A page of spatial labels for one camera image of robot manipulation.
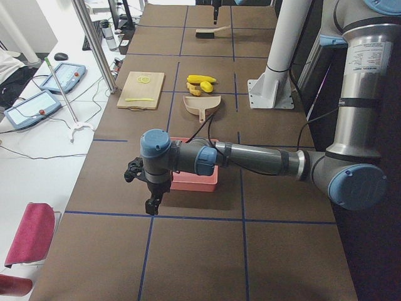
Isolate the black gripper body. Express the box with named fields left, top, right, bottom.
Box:
left=211, top=0, right=221, bottom=13
left=124, top=157, right=172, bottom=204

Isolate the black bristle hand brush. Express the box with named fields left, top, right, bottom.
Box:
left=195, top=26, right=231, bottom=39

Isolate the yellow toy corn cob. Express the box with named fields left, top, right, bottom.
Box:
left=187, top=75, right=217, bottom=84

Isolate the yellow toy lemon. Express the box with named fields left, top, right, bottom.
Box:
left=200, top=81, right=214, bottom=93

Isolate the beige plastic dustpan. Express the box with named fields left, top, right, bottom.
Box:
left=183, top=96, right=221, bottom=123

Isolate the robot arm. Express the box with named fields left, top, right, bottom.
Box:
left=124, top=1, right=400, bottom=215

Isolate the pink plastic bin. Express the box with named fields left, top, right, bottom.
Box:
left=171, top=137, right=219, bottom=193

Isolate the yellow toy knife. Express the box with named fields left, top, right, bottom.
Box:
left=125, top=97, right=154, bottom=102

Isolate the white reacher grabber stick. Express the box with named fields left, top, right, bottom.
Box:
left=44, top=57, right=95, bottom=143

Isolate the wooden cutting board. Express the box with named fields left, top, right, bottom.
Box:
left=117, top=71, right=165, bottom=111

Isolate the lemon slice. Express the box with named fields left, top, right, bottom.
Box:
left=137, top=75, right=150, bottom=83
left=137, top=75, right=151, bottom=84

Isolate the white mounting pillar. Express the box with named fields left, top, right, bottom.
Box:
left=247, top=0, right=312, bottom=110

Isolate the water bottle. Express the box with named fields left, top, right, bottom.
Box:
left=102, top=20, right=118, bottom=51

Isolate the far teach pendant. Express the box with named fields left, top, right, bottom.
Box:
left=39, top=62, right=86, bottom=95

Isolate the teach pendant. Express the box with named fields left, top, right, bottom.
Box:
left=4, top=90, right=61, bottom=129
left=39, top=62, right=86, bottom=95

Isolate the black keyboard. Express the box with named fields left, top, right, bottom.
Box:
left=81, top=19, right=104, bottom=51

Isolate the near teach pendant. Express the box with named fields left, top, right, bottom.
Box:
left=4, top=90, right=61, bottom=129

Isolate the red cloth chair back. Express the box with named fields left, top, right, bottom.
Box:
left=1, top=203, right=56, bottom=297

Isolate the black computer mouse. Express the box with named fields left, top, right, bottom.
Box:
left=54, top=53, right=68, bottom=61

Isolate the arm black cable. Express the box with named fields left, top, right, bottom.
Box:
left=187, top=106, right=341, bottom=176

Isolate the aluminium frame post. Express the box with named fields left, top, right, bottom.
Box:
left=71, top=0, right=117, bottom=94

